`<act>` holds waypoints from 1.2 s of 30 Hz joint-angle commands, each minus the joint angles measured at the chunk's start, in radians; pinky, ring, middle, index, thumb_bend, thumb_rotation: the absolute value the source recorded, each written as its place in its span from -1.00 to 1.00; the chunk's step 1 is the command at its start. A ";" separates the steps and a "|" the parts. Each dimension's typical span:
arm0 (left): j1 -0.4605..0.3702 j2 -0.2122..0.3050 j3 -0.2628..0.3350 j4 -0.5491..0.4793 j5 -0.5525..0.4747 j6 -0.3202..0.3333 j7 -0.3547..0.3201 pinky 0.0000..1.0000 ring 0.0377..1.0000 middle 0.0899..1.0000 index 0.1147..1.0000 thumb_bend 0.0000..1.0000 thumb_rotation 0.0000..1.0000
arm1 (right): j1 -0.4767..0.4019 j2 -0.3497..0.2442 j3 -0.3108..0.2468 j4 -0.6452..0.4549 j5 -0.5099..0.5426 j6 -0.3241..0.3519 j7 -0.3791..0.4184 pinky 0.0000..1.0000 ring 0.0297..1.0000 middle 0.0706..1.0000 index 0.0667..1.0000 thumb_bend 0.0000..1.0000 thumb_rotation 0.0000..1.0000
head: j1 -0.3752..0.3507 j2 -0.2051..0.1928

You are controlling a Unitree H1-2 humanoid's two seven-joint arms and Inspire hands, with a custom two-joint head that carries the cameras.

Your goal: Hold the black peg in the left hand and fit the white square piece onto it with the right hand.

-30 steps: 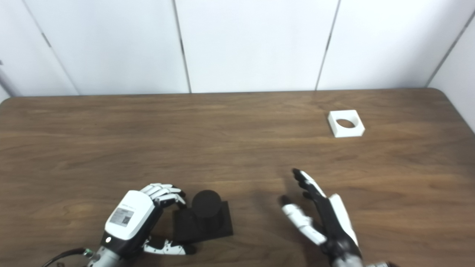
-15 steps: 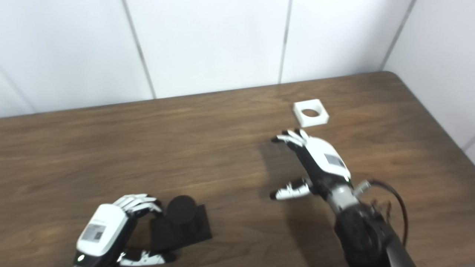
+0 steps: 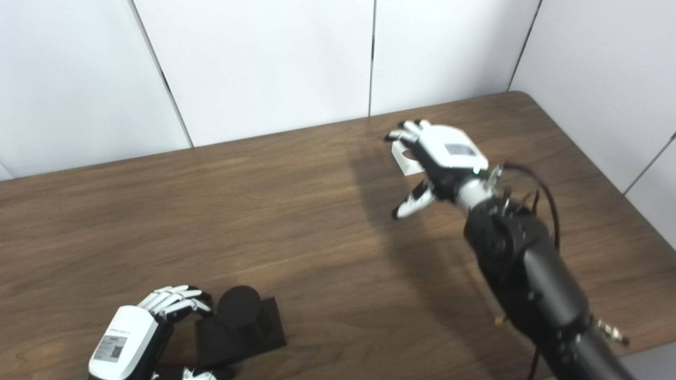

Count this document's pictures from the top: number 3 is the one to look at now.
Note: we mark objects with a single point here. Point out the black peg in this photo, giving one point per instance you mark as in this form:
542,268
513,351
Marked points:
240,311

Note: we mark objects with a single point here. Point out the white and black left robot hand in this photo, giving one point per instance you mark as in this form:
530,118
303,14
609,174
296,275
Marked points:
124,338

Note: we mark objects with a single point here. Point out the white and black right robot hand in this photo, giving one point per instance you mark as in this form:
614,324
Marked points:
443,153

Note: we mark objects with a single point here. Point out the white square piece with hole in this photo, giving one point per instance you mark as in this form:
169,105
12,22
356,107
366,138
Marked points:
409,168

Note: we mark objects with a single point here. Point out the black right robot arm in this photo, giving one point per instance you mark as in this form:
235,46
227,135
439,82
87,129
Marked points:
538,285

